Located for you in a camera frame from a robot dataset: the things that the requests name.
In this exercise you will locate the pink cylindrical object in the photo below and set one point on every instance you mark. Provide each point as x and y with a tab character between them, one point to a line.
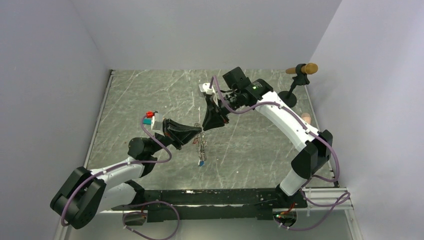
306	117

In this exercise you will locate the black microphone stand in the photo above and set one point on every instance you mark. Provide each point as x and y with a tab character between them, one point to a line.
288	97

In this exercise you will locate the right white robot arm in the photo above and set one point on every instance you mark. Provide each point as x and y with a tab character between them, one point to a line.
313	145

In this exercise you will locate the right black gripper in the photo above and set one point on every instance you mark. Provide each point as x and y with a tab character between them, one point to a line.
214	117

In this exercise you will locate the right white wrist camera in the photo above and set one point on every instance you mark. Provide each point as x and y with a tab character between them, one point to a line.
205	90

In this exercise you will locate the round metal keyring disc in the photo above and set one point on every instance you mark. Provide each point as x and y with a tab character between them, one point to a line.
201	146

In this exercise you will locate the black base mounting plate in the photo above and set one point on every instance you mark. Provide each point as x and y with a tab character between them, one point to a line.
207	204

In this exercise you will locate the aluminium frame rail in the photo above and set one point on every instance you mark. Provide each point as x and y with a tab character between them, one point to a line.
325	198

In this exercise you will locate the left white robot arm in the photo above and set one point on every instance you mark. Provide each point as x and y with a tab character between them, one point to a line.
86	193

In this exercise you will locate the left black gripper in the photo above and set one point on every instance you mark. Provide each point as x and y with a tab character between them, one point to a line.
178	134

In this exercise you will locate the teal key tag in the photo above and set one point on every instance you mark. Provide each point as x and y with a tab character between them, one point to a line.
147	121

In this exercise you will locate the gold microphone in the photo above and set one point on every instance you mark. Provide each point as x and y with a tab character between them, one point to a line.
304	68

